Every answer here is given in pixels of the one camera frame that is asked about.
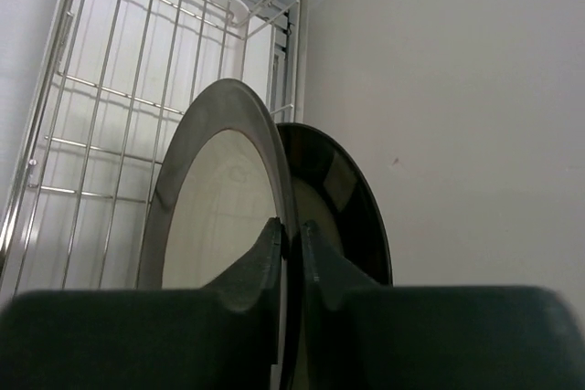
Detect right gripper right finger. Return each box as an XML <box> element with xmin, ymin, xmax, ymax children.
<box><xmin>301</xmin><ymin>222</ymin><xmax>577</xmax><ymax>389</ymax></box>

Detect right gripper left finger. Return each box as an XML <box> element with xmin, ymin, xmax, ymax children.
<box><xmin>1</xmin><ymin>218</ymin><xmax>282</xmax><ymax>389</ymax></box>

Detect dark striped rim plate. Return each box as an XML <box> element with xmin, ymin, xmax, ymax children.
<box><xmin>277</xmin><ymin>122</ymin><xmax>393</xmax><ymax>285</ymax></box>

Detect grey rimmed beige plate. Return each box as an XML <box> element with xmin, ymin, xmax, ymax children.
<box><xmin>137</xmin><ymin>79</ymin><xmax>298</xmax><ymax>389</ymax></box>

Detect white wire dish rack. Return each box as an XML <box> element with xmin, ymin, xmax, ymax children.
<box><xmin>1</xmin><ymin>0</ymin><xmax>318</xmax><ymax>300</ymax></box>

